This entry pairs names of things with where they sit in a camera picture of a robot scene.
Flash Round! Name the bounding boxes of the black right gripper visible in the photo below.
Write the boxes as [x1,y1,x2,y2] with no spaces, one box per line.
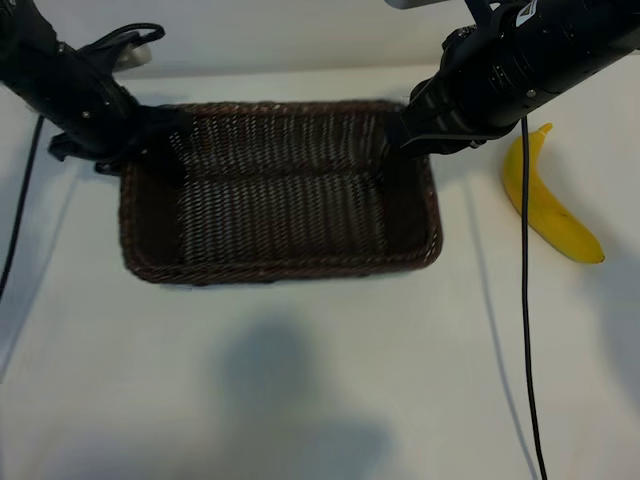
[382,69,516,161]

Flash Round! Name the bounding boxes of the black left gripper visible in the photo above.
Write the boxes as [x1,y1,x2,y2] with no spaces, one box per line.
[47,84,194,185]

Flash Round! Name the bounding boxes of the dark brown wicker basket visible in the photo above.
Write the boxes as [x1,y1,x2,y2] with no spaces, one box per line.
[118,99,445,289]

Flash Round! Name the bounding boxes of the yellow banana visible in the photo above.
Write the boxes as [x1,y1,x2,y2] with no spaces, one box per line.
[502,122,606,265]

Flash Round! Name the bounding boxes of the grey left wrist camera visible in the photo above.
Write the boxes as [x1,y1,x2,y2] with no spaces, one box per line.
[117,42,153,69]

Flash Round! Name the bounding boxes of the black looped wrist cable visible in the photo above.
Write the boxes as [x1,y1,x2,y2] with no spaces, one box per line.
[74,22,166,57]

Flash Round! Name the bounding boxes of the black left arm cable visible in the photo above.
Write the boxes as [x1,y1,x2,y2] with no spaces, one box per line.
[0,115,45,299]

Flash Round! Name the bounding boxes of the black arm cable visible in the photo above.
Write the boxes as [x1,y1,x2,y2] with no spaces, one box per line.
[0,115,45,299]
[519,116,549,480]

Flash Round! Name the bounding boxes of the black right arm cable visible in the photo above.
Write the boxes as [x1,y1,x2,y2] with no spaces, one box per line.
[519,116,549,480]

